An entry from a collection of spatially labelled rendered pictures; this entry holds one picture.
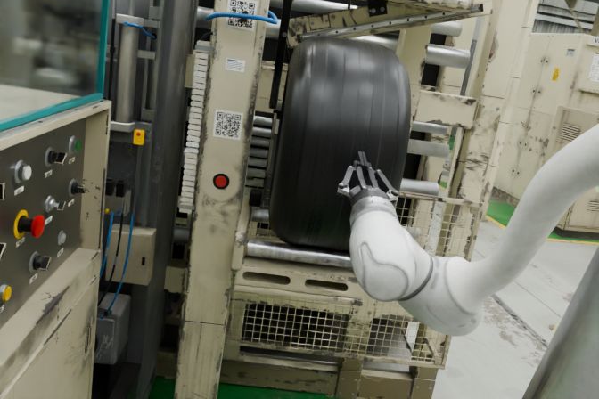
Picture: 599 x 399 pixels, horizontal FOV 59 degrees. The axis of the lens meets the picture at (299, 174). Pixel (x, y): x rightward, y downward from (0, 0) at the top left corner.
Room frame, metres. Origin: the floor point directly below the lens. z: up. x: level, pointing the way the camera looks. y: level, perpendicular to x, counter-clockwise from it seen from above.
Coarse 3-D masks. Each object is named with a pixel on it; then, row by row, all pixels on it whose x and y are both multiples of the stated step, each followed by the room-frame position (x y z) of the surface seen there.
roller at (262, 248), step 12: (252, 240) 1.36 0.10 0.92; (264, 240) 1.38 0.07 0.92; (252, 252) 1.35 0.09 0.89; (264, 252) 1.35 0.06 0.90; (276, 252) 1.35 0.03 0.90; (288, 252) 1.35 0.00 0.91; (300, 252) 1.36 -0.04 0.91; (312, 252) 1.36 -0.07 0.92; (324, 252) 1.37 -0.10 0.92; (336, 252) 1.38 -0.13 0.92; (348, 252) 1.39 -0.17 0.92; (324, 264) 1.36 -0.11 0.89; (336, 264) 1.36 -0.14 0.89; (348, 264) 1.36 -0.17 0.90
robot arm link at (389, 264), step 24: (360, 216) 0.92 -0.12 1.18; (384, 216) 0.89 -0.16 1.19; (360, 240) 0.84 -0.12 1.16; (384, 240) 0.82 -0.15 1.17; (408, 240) 0.85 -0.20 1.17; (360, 264) 0.81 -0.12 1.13; (384, 264) 0.78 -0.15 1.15; (408, 264) 0.80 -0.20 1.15; (384, 288) 0.78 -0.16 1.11; (408, 288) 0.79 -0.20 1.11
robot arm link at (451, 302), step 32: (576, 160) 0.67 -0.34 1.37; (544, 192) 0.70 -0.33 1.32; (576, 192) 0.68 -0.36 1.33; (512, 224) 0.76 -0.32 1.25; (544, 224) 0.72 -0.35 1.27; (512, 256) 0.77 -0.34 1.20; (448, 288) 0.83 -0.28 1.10; (480, 288) 0.82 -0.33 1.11; (448, 320) 0.84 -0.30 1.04; (480, 320) 0.89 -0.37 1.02
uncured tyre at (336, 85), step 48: (336, 48) 1.39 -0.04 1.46; (384, 48) 1.45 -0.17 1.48; (288, 96) 1.32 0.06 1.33; (336, 96) 1.27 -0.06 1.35; (384, 96) 1.28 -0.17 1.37; (288, 144) 1.25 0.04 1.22; (336, 144) 1.22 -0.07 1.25; (384, 144) 1.24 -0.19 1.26; (288, 192) 1.24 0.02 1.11; (336, 192) 1.23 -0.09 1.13; (288, 240) 1.35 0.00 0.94; (336, 240) 1.31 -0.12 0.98
